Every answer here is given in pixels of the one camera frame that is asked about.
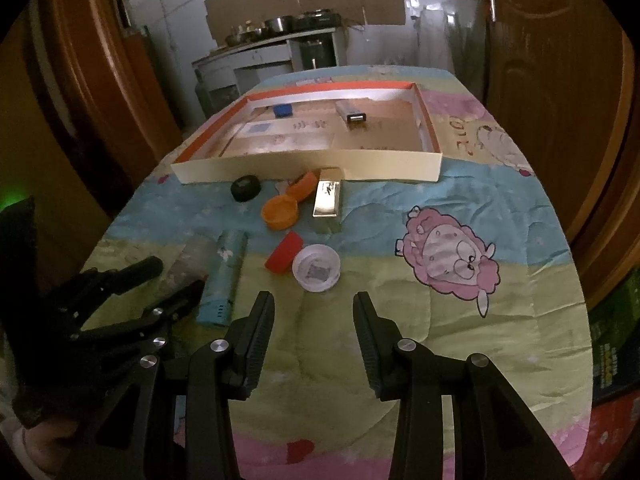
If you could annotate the steel bowl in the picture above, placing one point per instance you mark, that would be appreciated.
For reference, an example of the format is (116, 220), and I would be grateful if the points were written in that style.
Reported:
(236, 37)

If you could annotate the orange bottle cap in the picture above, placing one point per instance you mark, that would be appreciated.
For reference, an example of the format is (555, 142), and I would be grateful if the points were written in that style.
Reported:
(279, 213)
(302, 186)

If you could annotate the green carton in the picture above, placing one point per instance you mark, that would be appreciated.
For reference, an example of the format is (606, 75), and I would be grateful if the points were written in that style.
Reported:
(617, 340)

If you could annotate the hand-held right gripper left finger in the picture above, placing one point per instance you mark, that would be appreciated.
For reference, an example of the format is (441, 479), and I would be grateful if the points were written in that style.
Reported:
(261, 340)

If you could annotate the red bottle cap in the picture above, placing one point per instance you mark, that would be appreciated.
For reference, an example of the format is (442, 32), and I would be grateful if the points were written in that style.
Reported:
(283, 253)

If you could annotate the person's left hand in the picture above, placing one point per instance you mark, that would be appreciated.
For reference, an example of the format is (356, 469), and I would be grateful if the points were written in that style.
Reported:
(35, 447)

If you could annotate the black bottle cap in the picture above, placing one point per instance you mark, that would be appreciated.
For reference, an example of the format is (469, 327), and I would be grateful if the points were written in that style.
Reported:
(245, 188)

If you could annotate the kitchen counter cabinet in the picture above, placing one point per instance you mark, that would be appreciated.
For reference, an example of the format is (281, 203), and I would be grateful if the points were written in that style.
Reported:
(260, 62)

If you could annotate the steel pot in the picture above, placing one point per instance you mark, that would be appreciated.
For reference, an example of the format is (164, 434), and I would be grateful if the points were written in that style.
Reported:
(280, 23)

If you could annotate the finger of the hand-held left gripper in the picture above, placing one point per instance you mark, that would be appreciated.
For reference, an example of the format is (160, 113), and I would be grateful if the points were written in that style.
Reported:
(172, 307)
(130, 272)

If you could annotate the black gas stove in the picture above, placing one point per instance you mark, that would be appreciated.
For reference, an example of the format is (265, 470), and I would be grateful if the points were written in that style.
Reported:
(316, 20)

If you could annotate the dark green kitchen appliance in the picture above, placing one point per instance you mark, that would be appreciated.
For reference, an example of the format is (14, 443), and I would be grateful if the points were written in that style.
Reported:
(316, 53)

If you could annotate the shallow orange-rimmed cardboard box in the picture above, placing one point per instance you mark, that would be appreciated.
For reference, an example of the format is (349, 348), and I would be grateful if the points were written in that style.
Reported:
(310, 164)

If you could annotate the cartoon printed blanket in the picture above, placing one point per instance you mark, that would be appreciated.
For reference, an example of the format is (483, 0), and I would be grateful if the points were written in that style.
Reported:
(450, 360)

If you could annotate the gold rectangular box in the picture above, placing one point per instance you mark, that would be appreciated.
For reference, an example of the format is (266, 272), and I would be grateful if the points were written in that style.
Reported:
(327, 195)

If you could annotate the blue bottle cap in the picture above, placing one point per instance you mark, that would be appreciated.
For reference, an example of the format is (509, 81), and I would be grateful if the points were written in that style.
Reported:
(282, 110)

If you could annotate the teal rectangular box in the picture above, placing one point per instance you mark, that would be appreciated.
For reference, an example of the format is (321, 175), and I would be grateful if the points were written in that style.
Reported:
(226, 280)

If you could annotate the red carton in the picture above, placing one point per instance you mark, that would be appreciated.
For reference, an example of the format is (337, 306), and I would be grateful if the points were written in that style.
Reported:
(612, 435)

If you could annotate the white bottle cap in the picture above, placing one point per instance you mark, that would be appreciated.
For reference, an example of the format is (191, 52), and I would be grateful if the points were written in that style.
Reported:
(316, 267)

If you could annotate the white plastic bag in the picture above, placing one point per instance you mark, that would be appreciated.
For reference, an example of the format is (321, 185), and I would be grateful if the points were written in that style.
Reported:
(431, 35)

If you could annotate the plain wooden door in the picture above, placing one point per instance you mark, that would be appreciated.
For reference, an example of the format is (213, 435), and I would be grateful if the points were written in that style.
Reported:
(85, 85)

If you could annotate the white printed small box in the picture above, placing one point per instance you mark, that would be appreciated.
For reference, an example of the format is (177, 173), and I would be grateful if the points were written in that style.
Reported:
(350, 112)

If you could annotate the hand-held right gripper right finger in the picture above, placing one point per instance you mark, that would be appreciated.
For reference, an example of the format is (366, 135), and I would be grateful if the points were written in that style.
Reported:
(369, 342)

